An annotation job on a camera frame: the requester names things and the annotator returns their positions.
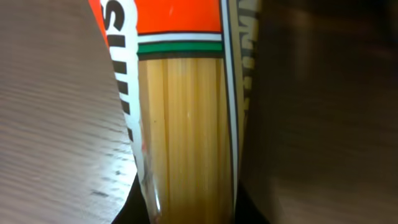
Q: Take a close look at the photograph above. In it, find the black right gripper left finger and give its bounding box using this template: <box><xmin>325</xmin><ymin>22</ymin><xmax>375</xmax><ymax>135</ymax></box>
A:
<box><xmin>111</xmin><ymin>175</ymin><xmax>150</xmax><ymax>224</ymax></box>

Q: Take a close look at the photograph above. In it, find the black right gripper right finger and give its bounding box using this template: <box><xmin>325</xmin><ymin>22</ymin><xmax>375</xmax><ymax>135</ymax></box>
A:
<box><xmin>234</xmin><ymin>182</ymin><xmax>270</xmax><ymax>224</ymax></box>

